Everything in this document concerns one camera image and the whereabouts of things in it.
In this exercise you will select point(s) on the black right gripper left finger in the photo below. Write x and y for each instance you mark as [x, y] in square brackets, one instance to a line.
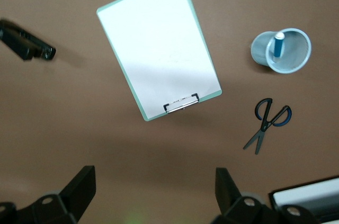
[66, 202]

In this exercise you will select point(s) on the blue mesh pen cup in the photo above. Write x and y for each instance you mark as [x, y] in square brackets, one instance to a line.
[296, 57]

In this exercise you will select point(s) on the black stapler orange tip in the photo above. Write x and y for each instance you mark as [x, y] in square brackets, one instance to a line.
[21, 44]

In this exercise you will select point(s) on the blank white paper sheet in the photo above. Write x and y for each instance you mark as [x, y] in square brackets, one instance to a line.
[159, 49]

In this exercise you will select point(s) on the mint green clipboard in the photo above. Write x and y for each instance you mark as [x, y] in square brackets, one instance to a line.
[181, 103]

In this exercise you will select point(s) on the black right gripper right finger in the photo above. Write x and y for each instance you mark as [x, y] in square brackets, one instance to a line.
[238, 208]

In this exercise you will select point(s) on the blue marker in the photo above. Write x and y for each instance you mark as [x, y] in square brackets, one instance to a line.
[278, 46]

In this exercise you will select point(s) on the black stacked letter tray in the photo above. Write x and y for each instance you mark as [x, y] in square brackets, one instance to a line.
[331, 218]

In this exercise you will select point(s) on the white printer paper stack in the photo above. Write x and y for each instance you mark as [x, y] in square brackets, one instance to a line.
[304, 195]

